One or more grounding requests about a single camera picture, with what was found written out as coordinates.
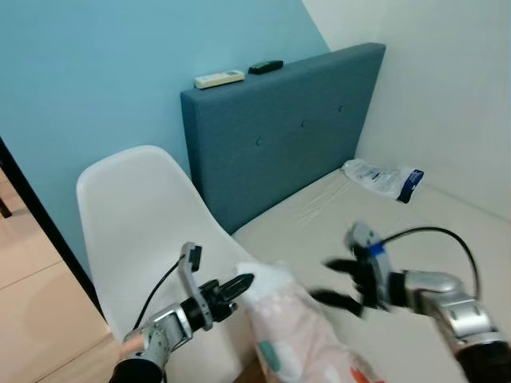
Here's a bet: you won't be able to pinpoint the white remote control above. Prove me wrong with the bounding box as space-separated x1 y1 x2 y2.
194 70 245 89

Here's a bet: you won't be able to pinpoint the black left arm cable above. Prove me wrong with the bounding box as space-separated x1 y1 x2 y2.
132 259 188 332

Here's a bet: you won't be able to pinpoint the black door frame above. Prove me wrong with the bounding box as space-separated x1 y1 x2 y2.
0 137 101 312

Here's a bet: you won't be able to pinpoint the black remote control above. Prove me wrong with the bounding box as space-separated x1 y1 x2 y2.
248 60 284 75

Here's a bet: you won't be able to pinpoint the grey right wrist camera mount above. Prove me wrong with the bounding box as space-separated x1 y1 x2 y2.
345 223 388 263

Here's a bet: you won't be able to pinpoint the white mattress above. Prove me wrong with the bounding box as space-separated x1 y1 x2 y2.
232 168 511 383

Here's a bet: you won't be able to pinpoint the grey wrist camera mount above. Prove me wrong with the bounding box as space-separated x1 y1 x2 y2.
177 242 215 332
345 223 388 263

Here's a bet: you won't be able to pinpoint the white plastic chair wooden legs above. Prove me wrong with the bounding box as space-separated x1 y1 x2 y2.
76 145 280 383

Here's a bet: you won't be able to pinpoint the clear plastic bag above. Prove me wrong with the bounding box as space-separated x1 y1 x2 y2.
342 159 425 204

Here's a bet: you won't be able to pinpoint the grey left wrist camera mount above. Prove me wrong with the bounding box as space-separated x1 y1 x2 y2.
177 242 215 332

